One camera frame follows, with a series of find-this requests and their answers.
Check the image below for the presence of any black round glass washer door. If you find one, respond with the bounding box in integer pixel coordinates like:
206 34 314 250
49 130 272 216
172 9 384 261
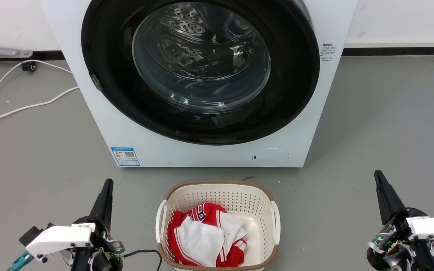
81 0 320 146

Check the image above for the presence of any blue energy label sticker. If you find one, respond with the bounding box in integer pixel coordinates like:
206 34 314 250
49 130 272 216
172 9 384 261
110 147 141 167

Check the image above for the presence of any round white filter cover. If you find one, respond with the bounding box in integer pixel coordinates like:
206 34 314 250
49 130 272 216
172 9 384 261
252 148 290 167

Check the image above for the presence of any red and white jersey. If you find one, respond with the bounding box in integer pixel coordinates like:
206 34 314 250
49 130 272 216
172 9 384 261
167 202 248 268

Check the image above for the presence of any white front-load washing machine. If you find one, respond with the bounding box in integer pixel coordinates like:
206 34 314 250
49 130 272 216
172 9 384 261
39 0 359 168

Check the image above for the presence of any small text warning sticker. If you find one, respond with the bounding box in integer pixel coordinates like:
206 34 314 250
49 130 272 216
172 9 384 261
320 43 337 64

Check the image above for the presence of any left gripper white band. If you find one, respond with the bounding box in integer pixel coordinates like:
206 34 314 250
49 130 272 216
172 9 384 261
26 179 125 271

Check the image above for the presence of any cream plastic laundry basket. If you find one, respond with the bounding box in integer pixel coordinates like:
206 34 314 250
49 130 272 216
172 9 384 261
156 180 281 271

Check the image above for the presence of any grey metal pipe bracket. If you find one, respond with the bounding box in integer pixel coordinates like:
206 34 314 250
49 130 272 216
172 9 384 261
0 36 34 59

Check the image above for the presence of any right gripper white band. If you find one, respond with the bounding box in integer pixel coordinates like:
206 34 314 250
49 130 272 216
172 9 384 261
367 170 434 271

